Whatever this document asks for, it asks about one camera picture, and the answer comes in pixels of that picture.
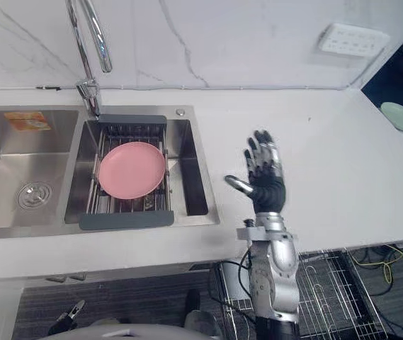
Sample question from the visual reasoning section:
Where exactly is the round sink drain strainer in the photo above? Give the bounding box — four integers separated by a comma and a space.
16, 181, 54, 207

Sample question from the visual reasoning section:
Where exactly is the light green bowl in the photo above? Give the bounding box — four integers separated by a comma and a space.
380, 101, 403, 134

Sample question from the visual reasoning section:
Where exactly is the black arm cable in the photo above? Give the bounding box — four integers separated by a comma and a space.
206, 219, 259, 312

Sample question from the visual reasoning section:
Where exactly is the grey robot torso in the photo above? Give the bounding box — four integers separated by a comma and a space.
86, 317, 202, 340

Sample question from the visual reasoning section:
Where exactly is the orange sticker label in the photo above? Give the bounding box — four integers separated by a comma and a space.
4, 111, 53, 131

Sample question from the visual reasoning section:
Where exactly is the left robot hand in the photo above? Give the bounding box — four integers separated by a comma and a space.
47, 299, 86, 336

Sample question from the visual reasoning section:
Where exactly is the wire dishwasher rack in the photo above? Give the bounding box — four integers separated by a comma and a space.
212, 247, 388, 340

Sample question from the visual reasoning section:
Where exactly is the stainless steel double sink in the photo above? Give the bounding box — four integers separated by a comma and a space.
0, 104, 221, 241

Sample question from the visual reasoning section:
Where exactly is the chrome kitchen faucet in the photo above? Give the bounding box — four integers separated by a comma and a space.
65, 0, 113, 118

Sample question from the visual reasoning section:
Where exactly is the grey sink drying rack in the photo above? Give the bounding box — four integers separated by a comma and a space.
79, 113, 175, 231

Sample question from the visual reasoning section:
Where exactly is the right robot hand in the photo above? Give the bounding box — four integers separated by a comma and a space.
224, 130, 287, 215

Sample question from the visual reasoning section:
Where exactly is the yellow green cable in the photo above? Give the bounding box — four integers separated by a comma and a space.
349, 244, 403, 284

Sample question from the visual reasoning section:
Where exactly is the pink round plate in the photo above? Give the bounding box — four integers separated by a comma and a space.
98, 142, 166, 200

